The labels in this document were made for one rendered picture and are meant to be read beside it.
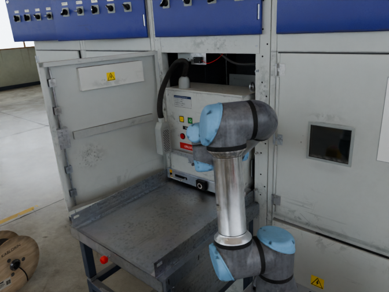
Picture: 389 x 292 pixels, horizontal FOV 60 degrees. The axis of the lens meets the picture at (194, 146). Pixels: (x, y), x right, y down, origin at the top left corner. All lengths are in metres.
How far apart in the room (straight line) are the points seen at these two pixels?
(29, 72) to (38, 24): 10.51
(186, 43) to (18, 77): 11.53
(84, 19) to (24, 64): 11.04
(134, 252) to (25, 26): 1.94
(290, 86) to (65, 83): 1.02
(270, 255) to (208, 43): 1.02
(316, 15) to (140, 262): 1.13
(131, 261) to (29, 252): 1.50
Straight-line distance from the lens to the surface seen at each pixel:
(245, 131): 0.95
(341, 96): 1.38
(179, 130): 1.83
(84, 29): 2.17
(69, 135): 1.74
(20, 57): 13.11
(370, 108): 1.36
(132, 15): 1.97
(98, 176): 1.89
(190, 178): 1.88
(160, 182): 1.98
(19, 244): 2.75
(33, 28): 2.79
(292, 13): 1.43
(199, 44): 1.71
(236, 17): 1.55
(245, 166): 1.66
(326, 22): 1.38
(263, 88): 1.53
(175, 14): 1.77
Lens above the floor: 1.70
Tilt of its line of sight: 20 degrees down
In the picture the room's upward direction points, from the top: 3 degrees counter-clockwise
